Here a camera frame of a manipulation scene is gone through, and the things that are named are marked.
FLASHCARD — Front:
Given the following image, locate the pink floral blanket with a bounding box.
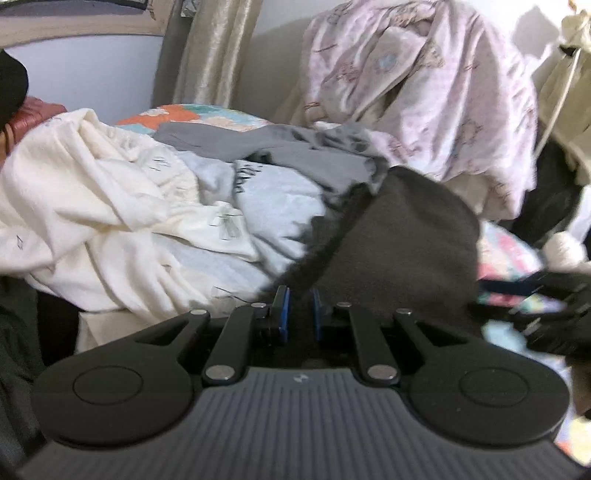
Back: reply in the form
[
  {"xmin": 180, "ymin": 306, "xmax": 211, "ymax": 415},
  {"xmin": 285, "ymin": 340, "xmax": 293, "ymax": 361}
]
[{"xmin": 297, "ymin": 1, "xmax": 537, "ymax": 220}]

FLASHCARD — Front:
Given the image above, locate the beige hanging garment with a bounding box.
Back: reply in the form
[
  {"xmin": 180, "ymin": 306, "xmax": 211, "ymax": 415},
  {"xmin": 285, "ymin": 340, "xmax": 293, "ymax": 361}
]
[{"xmin": 535, "ymin": 10, "xmax": 590, "ymax": 186}]

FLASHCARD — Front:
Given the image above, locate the floral quilted bedspread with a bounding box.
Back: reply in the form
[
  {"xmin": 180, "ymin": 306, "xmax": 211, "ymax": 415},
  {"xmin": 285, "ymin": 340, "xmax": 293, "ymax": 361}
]
[{"xmin": 122, "ymin": 105, "xmax": 553, "ymax": 352}]

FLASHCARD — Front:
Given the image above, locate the cream white printed garment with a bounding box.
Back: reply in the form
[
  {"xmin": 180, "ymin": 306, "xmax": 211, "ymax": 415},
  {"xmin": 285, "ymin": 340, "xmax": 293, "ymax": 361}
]
[{"xmin": 1, "ymin": 109, "xmax": 259, "ymax": 350}]

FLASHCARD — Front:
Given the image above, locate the light blue sweatshirt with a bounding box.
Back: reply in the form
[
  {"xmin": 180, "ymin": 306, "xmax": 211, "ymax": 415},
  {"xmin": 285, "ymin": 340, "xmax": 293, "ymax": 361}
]
[{"xmin": 155, "ymin": 152, "xmax": 327, "ymax": 301}]

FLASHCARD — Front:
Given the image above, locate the dark brown knit sweater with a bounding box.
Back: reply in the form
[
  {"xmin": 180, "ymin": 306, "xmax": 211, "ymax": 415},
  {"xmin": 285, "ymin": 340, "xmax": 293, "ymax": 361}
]
[{"xmin": 258, "ymin": 167, "xmax": 481, "ymax": 335}]

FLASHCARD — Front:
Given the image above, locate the black garment on pillow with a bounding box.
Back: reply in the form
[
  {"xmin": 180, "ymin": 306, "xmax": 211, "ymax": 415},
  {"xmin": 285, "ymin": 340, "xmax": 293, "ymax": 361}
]
[{"xmin": 0, "ymin": 49, "xmax": 29, "ymax": 128}]

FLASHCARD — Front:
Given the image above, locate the red pillow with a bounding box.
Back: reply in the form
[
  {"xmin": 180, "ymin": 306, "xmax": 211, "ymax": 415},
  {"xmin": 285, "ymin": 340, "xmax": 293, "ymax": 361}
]
[{"xmin": 0, "ymin": 97, "xmax": 66, "ymax": 161}]

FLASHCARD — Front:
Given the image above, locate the grey t-shirt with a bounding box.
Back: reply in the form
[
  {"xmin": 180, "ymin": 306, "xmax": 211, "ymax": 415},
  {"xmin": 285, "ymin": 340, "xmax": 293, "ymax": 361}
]
[{"xmin": 153, "ymin": 122, "xmax": 389, "ymax": 204}]

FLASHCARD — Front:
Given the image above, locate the beige satin curtain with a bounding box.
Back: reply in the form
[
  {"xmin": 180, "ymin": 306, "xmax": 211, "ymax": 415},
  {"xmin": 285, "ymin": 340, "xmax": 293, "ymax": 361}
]
[{"xmin": 172, "ymin": 0, "xmax": 263, "ymax": 107}]

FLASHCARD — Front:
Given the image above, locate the dark grey-green garment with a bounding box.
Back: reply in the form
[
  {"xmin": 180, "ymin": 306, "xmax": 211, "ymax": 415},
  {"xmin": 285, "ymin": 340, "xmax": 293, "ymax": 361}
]
[{"xmin": 1, "ymin": 277, "xmax": 79, "ymax": 467}]

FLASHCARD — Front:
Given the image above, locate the grey window frame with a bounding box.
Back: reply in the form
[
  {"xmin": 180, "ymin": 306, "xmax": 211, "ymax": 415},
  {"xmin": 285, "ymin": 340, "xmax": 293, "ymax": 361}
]
[{"xmin": 1, "ymin": 1, "xmax": 174, "ymax": 122}]

